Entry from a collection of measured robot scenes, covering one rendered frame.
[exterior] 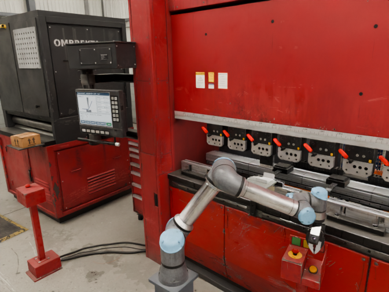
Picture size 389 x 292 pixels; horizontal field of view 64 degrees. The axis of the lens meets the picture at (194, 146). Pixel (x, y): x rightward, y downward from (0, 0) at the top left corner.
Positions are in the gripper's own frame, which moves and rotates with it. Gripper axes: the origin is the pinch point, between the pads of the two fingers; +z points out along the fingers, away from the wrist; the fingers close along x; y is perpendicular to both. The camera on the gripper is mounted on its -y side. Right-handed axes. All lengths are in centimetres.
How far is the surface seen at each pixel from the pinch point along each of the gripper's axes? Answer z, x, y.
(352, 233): -1.7, -15.5, 22.8
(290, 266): 8.6, 10.3, -5.8
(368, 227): -3.9, -22.8, 28.1
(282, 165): -14, 36, 71
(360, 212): -8.4, -18.2, 35.5
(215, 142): -31, 84, 56
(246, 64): -89, 58, 56
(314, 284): 14.4, -2.4, -6.3
